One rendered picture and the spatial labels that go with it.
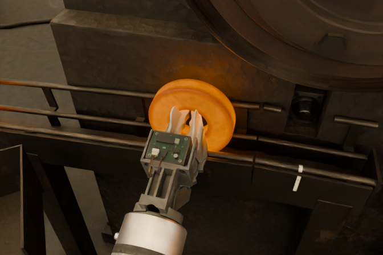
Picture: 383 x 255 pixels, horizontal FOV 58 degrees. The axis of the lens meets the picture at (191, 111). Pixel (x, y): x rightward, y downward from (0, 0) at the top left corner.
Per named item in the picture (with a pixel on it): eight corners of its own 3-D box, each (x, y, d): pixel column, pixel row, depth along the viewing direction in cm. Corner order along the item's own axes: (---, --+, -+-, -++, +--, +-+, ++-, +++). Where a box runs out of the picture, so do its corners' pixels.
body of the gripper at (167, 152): (200, 133, 50) (179, 214, 44) (203, 159, 57) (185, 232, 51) (150, 124, 51) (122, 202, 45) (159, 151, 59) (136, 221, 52)
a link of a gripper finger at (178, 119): (191, 87, 57) (176, 135, 52) (193, 107, 62) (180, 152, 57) (172, 84, 58) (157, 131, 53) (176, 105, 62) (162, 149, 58)
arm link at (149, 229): (183, 268, 49) (119, 252, 51) (191, 233, 52) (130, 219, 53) (175, 255, 42) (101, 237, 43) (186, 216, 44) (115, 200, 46)
